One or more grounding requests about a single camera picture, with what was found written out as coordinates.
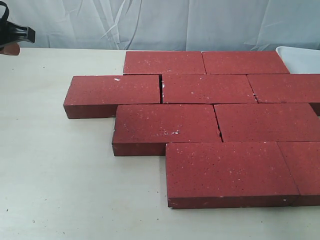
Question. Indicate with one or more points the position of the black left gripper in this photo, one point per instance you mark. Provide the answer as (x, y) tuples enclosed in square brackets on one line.
[(10, 36)]

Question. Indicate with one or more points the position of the red brick large front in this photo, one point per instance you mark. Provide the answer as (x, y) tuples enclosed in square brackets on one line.
[(206, 89)]

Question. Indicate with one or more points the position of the red brick under tilted brick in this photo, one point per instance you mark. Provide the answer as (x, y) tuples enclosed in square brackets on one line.
[(163, 62)]

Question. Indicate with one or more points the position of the white backdrop cloth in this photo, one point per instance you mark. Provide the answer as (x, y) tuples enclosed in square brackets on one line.
[(170, 25)]

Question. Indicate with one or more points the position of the white tray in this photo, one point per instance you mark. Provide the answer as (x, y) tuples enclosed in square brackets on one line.
[(300, 60)]

